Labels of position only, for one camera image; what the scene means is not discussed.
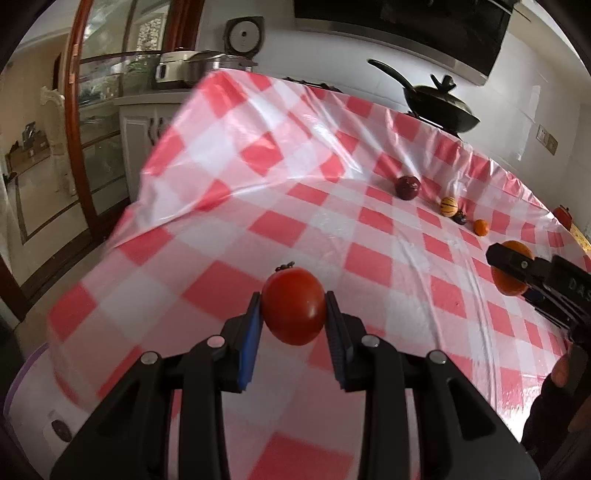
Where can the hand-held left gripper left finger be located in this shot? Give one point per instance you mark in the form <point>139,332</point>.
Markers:
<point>247,344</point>

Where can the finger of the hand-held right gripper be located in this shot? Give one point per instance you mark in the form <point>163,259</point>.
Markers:
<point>533,296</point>
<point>519,265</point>

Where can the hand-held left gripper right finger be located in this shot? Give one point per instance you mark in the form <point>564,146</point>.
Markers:
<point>336,344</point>

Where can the orange tangerine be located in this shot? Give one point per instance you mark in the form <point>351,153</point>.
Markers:
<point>510,281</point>
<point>481,226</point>

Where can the red tomato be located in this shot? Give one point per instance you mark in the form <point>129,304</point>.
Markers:
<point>293,307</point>

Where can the person's right forearm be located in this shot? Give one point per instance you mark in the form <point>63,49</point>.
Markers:
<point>549,424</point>

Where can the person's right hand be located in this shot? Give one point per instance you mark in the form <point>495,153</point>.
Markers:
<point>561,374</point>

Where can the red pot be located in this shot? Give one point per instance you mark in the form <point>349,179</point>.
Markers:
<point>562,216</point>

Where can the dark brown fig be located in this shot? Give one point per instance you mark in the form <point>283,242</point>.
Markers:
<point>461,218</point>

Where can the striped yellow small melon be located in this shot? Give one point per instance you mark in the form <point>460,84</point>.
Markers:
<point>449,206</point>

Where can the large wrinkled dark red apple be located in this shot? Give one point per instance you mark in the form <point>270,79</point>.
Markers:
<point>407,187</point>

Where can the red white checkered tablecloth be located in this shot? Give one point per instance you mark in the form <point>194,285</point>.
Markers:
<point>300,207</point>

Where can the black wok with lid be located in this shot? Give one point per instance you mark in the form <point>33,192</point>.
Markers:
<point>438,104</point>

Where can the white round appliance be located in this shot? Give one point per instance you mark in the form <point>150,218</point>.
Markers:
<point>41,415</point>

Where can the white kitchen cabinet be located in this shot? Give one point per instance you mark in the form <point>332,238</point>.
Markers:
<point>143,134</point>

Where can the black gas stove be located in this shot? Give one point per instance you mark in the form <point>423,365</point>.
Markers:
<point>314,84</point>

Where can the silver cooking pot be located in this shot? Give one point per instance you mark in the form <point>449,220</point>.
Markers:
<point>203,67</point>

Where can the wooden glass cabinet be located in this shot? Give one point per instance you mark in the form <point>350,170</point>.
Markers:
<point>106,92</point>

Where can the wall power socket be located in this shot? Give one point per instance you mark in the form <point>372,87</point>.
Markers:
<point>547,138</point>

